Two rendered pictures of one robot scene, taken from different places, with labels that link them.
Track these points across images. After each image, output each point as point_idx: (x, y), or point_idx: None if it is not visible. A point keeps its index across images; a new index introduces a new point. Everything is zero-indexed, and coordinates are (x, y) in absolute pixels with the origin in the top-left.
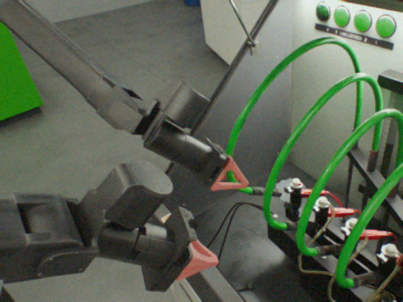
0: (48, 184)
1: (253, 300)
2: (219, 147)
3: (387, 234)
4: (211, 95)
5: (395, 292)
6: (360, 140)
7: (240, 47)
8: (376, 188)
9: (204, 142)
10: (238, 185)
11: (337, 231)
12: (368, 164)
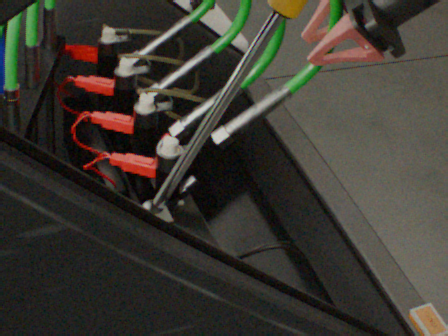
0: None
1: (272, 274)
2: (350, 5)
3: (75, 79)
4: (328, 322)
5: (91, 103)
6: None
7: (195, 260)
8: (37, 102)
9: (375, 15)
10: (319, 30)
11: (110, 170)
12: (19, 117)
